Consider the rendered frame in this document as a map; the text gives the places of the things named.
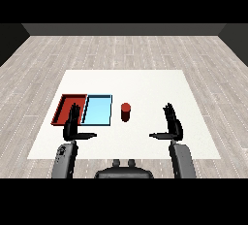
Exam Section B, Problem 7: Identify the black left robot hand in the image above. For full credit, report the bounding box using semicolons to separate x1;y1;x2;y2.
62;103;98;143

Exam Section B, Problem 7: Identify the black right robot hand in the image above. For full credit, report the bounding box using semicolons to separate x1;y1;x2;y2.
148;102;184;143

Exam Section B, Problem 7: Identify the red shallow open box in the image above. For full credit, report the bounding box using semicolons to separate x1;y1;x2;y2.
50;93;88;126

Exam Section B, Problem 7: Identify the light blue shallow open box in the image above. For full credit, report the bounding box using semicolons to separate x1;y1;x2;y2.
79;94;113;127

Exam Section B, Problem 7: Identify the small red can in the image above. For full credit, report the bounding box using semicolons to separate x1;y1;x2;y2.
120;102;132;123

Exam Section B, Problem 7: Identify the dark grey robot body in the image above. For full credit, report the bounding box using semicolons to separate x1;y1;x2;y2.
94;159;155;179

